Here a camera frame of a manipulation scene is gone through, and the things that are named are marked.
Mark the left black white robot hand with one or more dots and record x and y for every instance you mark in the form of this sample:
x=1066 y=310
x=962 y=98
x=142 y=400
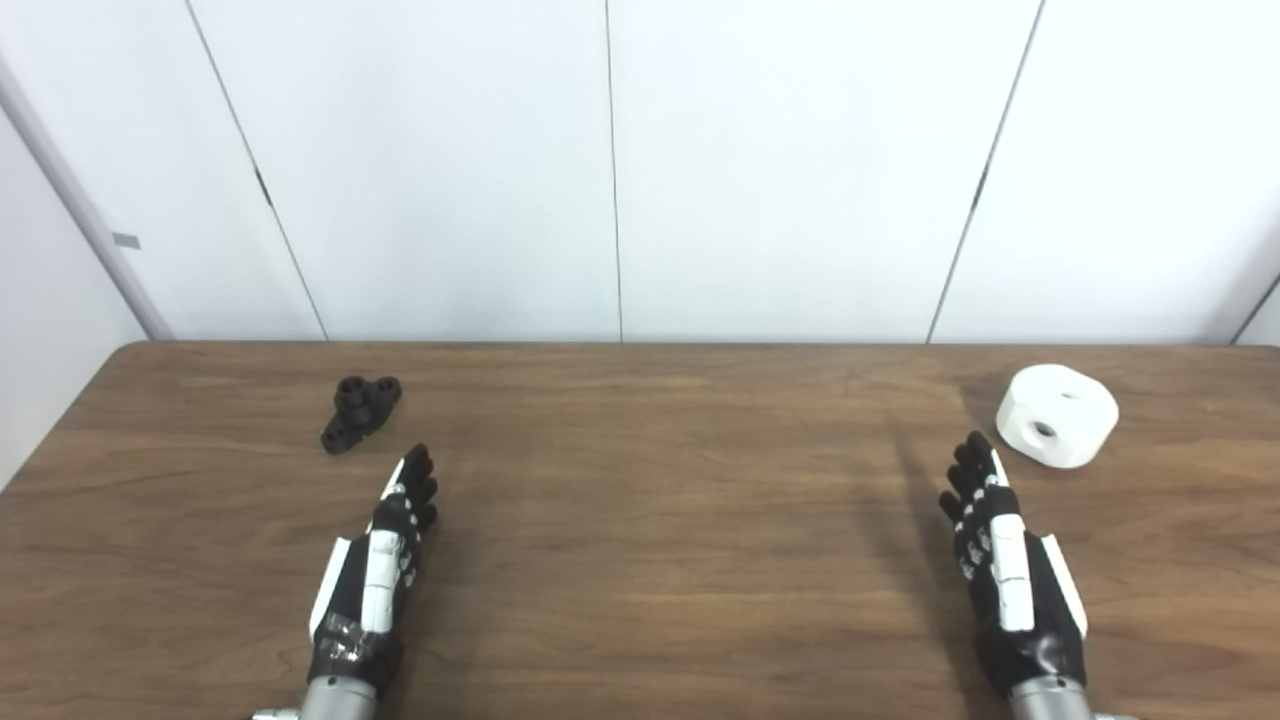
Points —
x=380 y=570

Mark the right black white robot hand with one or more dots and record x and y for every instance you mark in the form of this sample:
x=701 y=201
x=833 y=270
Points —
x=1010 y=570

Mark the black plastic holder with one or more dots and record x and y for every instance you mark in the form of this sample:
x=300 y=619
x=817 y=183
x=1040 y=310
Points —
x=358 y=408

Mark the round white plastic piece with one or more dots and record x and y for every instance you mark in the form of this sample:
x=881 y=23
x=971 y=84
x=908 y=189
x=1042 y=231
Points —
x=1065 y=410

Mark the small grey tape piece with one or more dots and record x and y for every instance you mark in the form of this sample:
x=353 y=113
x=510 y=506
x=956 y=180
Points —
x=126 y=241

